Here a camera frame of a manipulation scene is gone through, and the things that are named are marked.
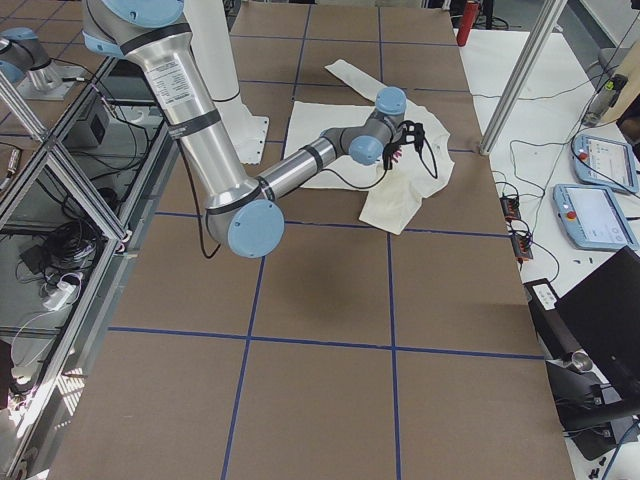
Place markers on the aluminium frame post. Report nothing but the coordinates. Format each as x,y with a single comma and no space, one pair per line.
532,49

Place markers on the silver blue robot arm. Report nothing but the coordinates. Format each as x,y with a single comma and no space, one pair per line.
21,51
241,212

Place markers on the aluminium frame rack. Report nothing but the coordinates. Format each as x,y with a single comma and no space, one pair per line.
73,214

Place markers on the lower blue teach pendant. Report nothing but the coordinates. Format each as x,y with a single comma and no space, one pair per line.
592,218

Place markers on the white power strip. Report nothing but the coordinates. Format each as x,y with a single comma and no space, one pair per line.
61,295

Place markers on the upper orange black adapter box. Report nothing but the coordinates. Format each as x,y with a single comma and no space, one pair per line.
510,208

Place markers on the cream long-sleeve cat shirt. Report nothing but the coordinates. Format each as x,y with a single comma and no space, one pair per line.
397,195

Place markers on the grey control box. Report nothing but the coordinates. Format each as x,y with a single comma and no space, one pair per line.
90,127

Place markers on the upper blue teach pendant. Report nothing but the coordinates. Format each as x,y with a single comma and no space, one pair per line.
606,162

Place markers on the blue teach pendant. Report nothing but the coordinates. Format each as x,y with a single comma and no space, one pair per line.
606,162
592,218

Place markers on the black monitor stand base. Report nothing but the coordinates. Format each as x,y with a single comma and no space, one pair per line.
595,416

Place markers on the red cylinder tube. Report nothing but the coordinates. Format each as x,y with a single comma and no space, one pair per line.
466,22

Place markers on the orange black adapter box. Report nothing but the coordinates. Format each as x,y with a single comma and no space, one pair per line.
521,245
510,208

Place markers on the lower orange black adapter box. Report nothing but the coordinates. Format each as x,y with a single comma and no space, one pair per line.
521,245

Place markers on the black laptop computer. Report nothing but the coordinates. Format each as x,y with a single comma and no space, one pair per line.
602,313

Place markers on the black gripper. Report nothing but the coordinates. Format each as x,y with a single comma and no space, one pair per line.
389,151

